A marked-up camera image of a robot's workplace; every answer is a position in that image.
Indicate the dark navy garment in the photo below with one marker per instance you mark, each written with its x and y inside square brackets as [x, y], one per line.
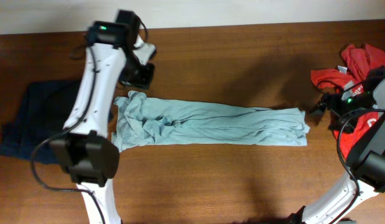
[44, 108]

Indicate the light teal t-shirt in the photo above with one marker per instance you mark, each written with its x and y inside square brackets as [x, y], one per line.
[144, 121]

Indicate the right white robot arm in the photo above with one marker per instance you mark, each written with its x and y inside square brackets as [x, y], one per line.
[364, 163]

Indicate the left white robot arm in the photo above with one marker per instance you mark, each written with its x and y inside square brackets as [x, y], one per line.
[115, 54]

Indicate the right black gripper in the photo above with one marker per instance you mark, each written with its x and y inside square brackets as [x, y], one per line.
[335, 99]

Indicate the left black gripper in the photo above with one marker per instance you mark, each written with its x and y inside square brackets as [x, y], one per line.
[145, 81]

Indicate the red printed t-shirt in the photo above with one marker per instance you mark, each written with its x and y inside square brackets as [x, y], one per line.
[360, 61]

